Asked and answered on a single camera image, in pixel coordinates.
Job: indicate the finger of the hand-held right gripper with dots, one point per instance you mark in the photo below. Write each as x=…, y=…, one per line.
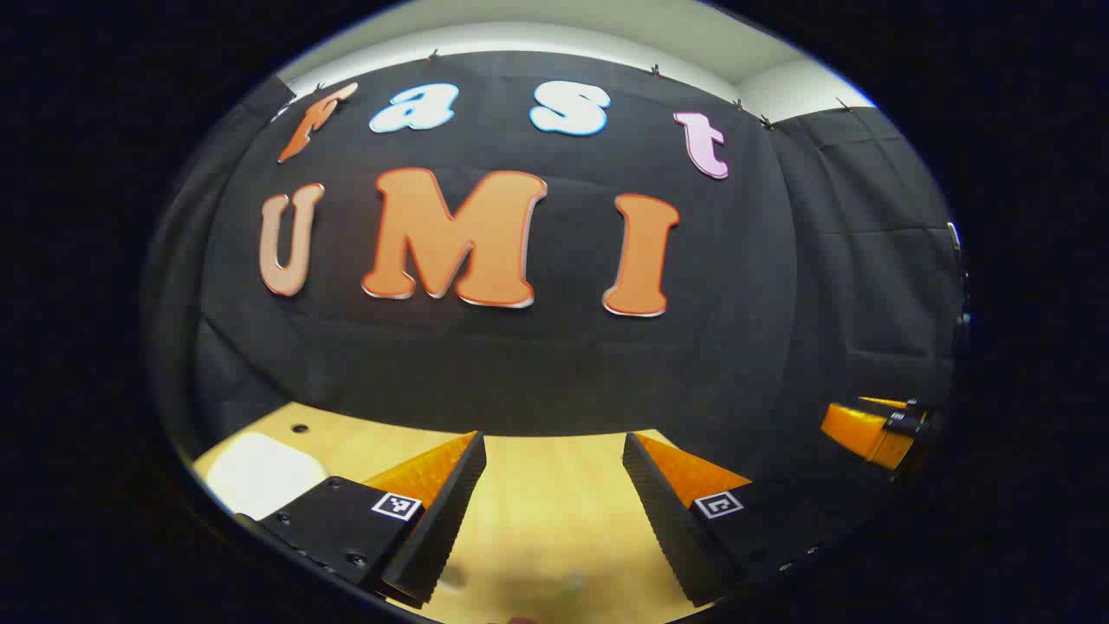
x=884, y=402
x=858, y=433

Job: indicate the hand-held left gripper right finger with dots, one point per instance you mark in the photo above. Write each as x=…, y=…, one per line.
x=663, y=511

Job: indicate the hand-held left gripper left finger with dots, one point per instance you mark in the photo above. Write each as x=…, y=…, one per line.
x=450, y=503

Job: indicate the pale yellow small suitcase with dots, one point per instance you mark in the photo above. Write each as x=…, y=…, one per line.
x=260, y=472

